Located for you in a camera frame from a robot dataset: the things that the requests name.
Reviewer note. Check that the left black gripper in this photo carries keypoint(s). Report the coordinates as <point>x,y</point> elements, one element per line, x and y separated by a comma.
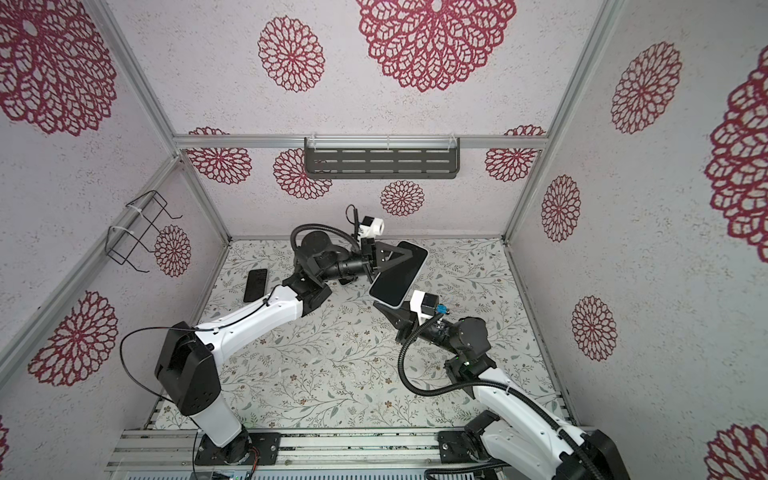
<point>375,256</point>

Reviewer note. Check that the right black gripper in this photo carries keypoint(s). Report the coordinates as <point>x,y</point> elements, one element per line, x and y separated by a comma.
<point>403,319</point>

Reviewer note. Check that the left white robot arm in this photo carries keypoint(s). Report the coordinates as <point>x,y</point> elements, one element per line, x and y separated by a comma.
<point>191,357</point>

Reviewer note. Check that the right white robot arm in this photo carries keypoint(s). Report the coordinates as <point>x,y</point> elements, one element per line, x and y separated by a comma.
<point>514,430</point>

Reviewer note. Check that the black phone far left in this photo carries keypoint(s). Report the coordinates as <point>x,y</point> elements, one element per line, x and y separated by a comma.
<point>256,284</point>

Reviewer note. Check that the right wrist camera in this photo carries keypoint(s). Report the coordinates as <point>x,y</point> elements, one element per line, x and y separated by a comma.
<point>426,305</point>

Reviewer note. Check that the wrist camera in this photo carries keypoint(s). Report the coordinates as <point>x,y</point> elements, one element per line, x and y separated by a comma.
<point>426,305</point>
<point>370,227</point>

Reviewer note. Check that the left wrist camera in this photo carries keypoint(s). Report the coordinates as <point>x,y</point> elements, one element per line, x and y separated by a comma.
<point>370,227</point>

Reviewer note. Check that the grey slotted wall shelf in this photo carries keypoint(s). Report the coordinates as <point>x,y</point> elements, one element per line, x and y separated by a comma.
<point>382,159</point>

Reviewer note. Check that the black wire wall basket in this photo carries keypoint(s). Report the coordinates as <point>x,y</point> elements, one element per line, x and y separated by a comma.
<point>122,241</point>

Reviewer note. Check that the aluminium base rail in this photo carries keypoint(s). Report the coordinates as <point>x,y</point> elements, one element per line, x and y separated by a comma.
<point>288,449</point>

